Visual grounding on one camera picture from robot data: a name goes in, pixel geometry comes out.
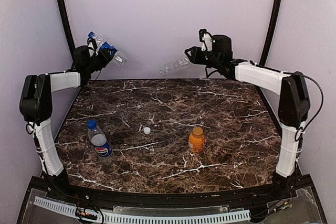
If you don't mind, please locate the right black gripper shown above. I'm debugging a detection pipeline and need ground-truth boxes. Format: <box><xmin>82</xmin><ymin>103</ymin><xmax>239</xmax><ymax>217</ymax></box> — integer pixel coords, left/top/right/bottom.
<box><xmin>185</xmin><ymin>47</ymin><xmax>221</xmax><ymax>69</ymax></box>

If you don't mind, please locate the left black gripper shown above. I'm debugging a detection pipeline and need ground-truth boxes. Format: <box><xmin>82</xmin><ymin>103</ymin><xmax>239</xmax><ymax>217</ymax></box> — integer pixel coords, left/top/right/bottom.
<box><xmin>86</xmin><ymin>47</ymin><xmax>114</xmax><ymax>73</ymax></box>

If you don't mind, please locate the white bottle cap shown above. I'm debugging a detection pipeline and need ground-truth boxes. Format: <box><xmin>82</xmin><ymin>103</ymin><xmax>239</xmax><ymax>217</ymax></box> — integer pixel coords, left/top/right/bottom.
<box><xmin>143</xmin><ymin>127</ymin><xmax>151</xmax><ymax>134</ymax></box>

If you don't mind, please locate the right black frame post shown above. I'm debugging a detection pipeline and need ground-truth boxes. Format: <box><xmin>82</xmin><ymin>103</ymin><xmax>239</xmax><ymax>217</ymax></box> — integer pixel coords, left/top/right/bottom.
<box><xmin>259</xmin><ymin>0</ymin><xmax>281</xmax><ymax>66</ymax></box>

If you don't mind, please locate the left black frame post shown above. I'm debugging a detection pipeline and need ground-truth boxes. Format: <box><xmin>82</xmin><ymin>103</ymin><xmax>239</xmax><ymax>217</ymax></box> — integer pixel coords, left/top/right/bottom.
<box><xmin>57</xmin><ymin>0</ymin><xmax>75</xmax><ymax>56</ymax></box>

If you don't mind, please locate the black front rail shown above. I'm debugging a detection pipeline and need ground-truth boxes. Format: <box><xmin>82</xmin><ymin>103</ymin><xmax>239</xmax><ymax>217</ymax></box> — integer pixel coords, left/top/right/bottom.
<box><xmin>47</xmin><ymin>183</ymin><xmax>289</xmax><ymax>209</ymax></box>

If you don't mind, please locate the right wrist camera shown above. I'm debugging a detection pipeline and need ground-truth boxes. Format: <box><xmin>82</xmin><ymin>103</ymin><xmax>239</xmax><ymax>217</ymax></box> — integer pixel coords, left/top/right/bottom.
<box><xmin>198</xmin><ymin>28</ymin><xmax>213</xmax><ymax>52</ymax></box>

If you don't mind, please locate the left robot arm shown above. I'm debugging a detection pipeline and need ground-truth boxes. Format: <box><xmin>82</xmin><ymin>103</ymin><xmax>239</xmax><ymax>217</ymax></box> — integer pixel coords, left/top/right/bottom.
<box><xmin>19</xmin><ymin>46</ymin><xmax>117</xmax><ymax>201</ymax></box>

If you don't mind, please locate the clear plastic bottle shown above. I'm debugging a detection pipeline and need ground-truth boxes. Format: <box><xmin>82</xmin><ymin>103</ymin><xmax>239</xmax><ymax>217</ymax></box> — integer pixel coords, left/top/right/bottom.
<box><xmin>159</xmin><ymin>56</ymin><xmax>191</xmax><ymax>76</ymax></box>

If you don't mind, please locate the blue label water bottle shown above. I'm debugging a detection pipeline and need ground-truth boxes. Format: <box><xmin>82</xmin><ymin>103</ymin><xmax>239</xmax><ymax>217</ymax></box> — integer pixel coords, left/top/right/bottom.
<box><xmin>87</xmin><ymin>31</ymin><xmax>128</xmax><ymax>67</ymax></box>

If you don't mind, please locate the white slotted cable duct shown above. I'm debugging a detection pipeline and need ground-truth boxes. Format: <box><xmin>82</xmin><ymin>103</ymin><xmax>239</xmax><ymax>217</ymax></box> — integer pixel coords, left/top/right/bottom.
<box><xmin>34</xmin><ymin>196</ymin><xmax>250</xmax><ymax>223</ymax></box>

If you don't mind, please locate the orange juice bottle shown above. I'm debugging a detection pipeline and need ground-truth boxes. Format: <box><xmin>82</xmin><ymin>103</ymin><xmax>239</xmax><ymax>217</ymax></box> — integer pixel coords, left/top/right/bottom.
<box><xmin>188</xmin><ymin>127</ymin><xmax>205</xmax><ymax>153</ymax></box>

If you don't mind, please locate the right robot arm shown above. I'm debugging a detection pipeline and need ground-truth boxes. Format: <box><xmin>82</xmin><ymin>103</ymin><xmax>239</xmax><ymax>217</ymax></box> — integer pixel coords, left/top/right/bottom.
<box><xmin>184</xmin><ymin>29</ymin><xmax>312</xmax><ymax>200</ymax></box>

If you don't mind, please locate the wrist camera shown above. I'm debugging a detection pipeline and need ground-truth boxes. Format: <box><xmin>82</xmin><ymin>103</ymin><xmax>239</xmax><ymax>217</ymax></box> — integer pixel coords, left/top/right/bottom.
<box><xmin>198</xmin><ymin>28</ymin><xmax>213</xmax><ymax>52</ymax></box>
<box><xmin>87</xmin><ymin>38</ymin><xmax>99</xmax><ymax>57</ymax></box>

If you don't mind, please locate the black frame post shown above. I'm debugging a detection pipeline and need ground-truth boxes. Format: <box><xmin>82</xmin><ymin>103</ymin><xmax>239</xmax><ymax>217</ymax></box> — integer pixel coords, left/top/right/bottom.
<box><xmin>57</xmin><ymin>0</ymin><xmax>75</xmax><ymax>56</ymax></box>
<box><xmin>259</xmin><ymin>0</ymin><xmax>281</xmax><ymax>66</ymax></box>

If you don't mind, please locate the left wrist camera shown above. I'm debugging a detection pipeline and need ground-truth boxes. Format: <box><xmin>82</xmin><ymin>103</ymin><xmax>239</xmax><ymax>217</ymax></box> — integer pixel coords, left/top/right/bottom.
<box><xmin>87</xmin><ymin>38</ymin><xmax>99</xmax><ymax>57</ymax></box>

